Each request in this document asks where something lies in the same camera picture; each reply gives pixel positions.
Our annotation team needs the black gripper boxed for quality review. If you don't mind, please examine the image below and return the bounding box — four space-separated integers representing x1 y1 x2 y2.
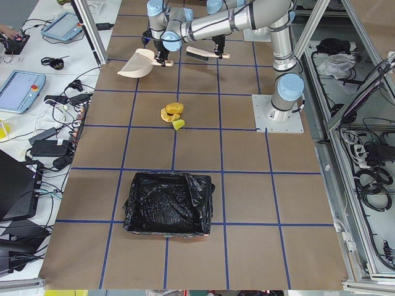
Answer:
212 35 225 56
154 39 169 60

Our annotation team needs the beige dustpan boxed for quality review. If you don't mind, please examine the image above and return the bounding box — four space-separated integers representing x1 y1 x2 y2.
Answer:
117 49 162 78

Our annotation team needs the beige hand brush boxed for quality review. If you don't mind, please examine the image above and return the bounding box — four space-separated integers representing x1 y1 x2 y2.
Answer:
186 46 230 62

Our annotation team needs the toy bread loaf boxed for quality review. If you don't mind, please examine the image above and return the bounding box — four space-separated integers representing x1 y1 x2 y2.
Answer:
165 102 184 115

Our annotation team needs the toy croissant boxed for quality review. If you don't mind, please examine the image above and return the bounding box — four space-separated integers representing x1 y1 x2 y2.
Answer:
160 108 181 123

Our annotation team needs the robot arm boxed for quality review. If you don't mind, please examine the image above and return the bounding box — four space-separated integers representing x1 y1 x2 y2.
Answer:
147 1 240 62
146 1 297 73

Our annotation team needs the black lined trash bin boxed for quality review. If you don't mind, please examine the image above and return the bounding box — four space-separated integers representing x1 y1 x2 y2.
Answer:
123 171 215 237

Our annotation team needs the blue teach pendant far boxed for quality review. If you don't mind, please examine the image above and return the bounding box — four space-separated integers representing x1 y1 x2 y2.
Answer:
41 12 82 41

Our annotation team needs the blue teach pendant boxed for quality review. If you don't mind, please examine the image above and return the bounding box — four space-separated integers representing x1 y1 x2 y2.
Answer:
1 70 46 113
41 12 82 41

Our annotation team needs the black cloth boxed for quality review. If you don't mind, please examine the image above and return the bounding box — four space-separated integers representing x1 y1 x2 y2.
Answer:
316 38 351 55

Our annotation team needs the power strip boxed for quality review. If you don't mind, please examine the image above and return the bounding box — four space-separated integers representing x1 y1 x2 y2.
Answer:
69 103 89 146

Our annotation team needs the white cloth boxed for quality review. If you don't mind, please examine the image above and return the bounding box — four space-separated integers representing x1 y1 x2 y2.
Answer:
318 53 356 80

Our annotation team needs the blue teach pendant near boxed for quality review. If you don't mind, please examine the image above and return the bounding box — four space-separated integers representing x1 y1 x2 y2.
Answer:
1 70 46 113

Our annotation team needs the black power adapter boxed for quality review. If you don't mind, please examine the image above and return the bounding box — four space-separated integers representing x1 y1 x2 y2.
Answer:
30 139 74 157

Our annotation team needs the black laptop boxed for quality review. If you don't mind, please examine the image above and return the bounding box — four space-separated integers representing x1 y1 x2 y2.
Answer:
1 151 43 221

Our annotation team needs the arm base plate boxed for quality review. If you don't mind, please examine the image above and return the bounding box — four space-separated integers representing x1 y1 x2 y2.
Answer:
243 27 271 43
252 94 304 134

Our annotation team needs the aluminium frame post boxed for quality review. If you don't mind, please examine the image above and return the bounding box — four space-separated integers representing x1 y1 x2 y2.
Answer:
71 0 108 66

